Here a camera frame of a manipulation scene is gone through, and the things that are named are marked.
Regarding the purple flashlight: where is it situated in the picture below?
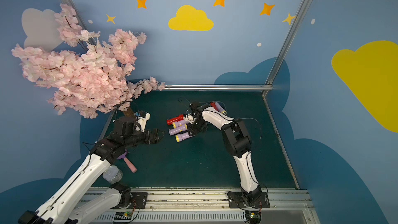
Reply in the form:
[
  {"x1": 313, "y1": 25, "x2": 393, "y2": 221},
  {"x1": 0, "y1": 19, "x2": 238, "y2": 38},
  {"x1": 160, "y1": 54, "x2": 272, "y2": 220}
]
[
  {"x1": 169, "y1": 124, "x2": 188, "y2": 135},
  {"x1": 172, "y1": 119, "x2": 189, "y2": 128},
  {"x1": 175, "y1": 132, "x2": 192, "y2": 143},
  {"x1": 215, "y1": 102, "x2": 227, "y2": 115}
]

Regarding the pink cherry blossom tree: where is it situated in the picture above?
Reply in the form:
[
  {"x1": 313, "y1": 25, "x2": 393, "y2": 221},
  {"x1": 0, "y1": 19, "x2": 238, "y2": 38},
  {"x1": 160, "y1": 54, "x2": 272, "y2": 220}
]
[{"x1": 12, "y1": 4, "x2": 165, "y2": 119}]

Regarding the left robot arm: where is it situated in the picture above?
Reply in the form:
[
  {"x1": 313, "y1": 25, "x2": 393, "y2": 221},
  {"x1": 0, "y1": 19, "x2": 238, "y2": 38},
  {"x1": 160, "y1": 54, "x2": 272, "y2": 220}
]
[{"x1": 18, "y1": 117, "x2": 165, "y2": 224}]

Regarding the purple pink spatula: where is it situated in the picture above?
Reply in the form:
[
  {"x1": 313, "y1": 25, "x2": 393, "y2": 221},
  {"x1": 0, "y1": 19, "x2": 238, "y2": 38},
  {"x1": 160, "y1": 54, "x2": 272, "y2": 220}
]
[{"x1": 118, "y1": 149, "x2": 137, "y2": 173}]

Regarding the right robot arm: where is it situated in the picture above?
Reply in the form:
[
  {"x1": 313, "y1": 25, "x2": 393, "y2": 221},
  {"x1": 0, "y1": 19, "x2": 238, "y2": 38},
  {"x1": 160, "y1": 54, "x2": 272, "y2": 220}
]
[{"x1": 176, "y1": 102, "x2": 264, "y2": 207}]

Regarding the silver tin can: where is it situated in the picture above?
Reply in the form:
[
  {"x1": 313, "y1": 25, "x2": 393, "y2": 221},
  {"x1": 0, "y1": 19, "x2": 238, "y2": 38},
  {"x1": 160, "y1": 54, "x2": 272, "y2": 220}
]
[{"x1": 102, "y1": 166, "x2": 123, "y2": 184}]

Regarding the red flashlight upper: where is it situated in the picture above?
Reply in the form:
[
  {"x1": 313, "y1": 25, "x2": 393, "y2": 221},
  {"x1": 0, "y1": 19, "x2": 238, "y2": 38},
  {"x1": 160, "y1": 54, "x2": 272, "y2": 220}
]
[{"x1": 166, "y1": 114, "x2": 184, "y2": 125}]

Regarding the large red flashlight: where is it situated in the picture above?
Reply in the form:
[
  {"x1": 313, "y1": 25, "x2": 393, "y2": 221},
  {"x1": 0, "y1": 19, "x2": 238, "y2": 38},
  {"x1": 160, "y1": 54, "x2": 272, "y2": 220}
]
[{"x1": 210, "y1": 102, "x2": 218, "y2": 111}]

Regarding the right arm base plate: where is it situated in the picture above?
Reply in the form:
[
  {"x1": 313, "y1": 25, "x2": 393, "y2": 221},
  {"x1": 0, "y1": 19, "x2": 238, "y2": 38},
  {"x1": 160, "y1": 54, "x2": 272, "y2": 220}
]
[{"x1": 227, "y1": 191, "x2": 271, "y2": 209}]

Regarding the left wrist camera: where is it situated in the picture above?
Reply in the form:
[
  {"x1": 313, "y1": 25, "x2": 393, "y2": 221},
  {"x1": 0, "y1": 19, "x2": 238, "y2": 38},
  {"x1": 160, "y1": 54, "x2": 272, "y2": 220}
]
[{"x1": 135, "y1": 111, "x2": 150, "y2": 132}]

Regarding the purple flashlight bottom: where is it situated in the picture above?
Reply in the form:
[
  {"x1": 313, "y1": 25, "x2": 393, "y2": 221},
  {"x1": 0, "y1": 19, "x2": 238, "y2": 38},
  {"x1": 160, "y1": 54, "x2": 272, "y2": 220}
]
[{"x1": 215, "y1": 102, "x2": 227, "y2": 115}]

